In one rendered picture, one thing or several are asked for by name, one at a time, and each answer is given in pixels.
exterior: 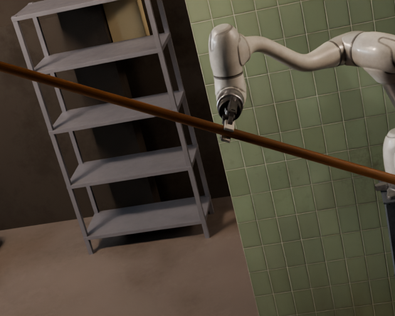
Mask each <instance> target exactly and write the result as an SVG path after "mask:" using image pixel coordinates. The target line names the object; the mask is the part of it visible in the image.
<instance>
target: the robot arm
mask: <svg viewBox="0 0 395 316"><path fill-rule="evenodd" d="M208 45H209V59H210V64H211V68H212V71H213V75H214V87H215V95H216V100H217V109H218V113H219V116H220V117H221V118H222V124H223V125H224V130H227V131H230V132H234V120H236V119H238V118H239V116H240V115H241V113H242V109H243V107H244V104H245V102H246V94H247V92H246V83H245V78H244V74H243V66H244V65H245V63H246V62H247V61H249V60H250V57H251V54H252V53H255V52H260V53H263V54H265V55H267V56H269V57H270V58H273V59H274V60H276V61H278V62H280V63H282V64H283V65H285V66H287V67H289V68H291V69H293V70H297V71H304V72H308V71H316V70H322V69H326V68H334V67H336V66H341V65H346V66H357V67H361V68H363V69H364V70H365V71H366V72H367V73H368V74H370V76H371V77H373V79H375V81H376V82H378V83H380V84H382V85H383V87H384V89H385V91H386V93H387V95H388V97H389V99H390V101H391V102H392V104H393V106H394V108H395V35H393V34H388V33H382V32H374V31H371V32H365V31H351V32H348V33H344V34H342V35H339V36H336V37H334V38H332V39H331V40H329V41H327V42H325V43H324V44H322V45H321V46H319V47H318V48H316V49H315V50H313V51H312V52H310V53H308V54H300V53H297V52H295V51H293V50H291V49H289V48H287V47H285V46H283V45H281V44H278V43H276V42H274V41H272V40H270V39H268V38H265V37H262V36H243V35H242V34H240V33H238V31H237V29H236V28H235V27H234V26H232V25H230V24H220V25H217V26H216V27H214V28H213V30H212V31H211V32H210V35H209V44H208ZM383 159H384V168H385V172H388V173H390V174H394V175H395V128H394V129H392V130H390V131H389V132H388V134H387V135H386V137H385V139H384V144H383ZM375 188H376V191H387V199H388V200H392V199H395V185H394V184H390V183H387V182H381V183H378V184H375Z"/></svg>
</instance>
